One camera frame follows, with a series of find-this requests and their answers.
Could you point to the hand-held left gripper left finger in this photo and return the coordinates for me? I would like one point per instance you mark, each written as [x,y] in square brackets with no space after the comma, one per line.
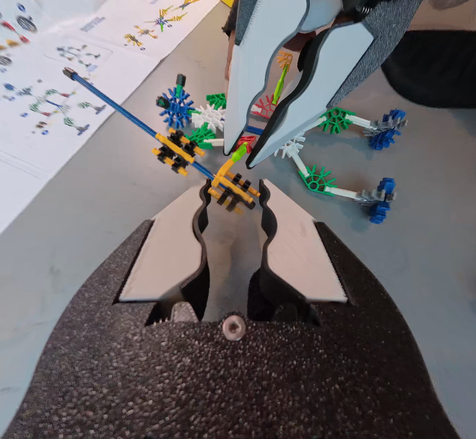
[163,260]

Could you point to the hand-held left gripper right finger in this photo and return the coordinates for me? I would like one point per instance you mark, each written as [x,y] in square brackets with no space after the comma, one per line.
[305,264]

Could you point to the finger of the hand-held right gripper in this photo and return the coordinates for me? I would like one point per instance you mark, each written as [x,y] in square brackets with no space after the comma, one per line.
[334,67]
[253,67]

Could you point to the small orange toy connector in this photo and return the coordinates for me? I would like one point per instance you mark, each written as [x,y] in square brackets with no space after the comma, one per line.
[223,173]
[284,60]

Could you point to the lime green toy rod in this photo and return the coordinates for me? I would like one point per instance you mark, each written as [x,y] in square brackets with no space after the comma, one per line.
[279,86]
[239,153]

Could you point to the multicoloured construction toy model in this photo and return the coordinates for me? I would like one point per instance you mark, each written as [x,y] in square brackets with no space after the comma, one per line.
[383,206]

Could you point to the black orange toy wheel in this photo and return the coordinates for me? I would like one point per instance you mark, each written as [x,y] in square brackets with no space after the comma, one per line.
[241,188]
[174,153]

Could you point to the thin blue toy rod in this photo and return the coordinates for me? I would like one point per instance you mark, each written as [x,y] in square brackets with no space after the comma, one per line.
[111,99]

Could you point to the person's right hand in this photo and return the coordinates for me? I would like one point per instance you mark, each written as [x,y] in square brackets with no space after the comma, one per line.
[297,43]

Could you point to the person's right leg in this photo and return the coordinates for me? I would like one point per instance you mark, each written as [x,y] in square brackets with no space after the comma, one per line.
[438,67]

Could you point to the white instruction sheet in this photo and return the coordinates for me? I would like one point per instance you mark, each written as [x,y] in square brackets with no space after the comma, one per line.
[37,156]

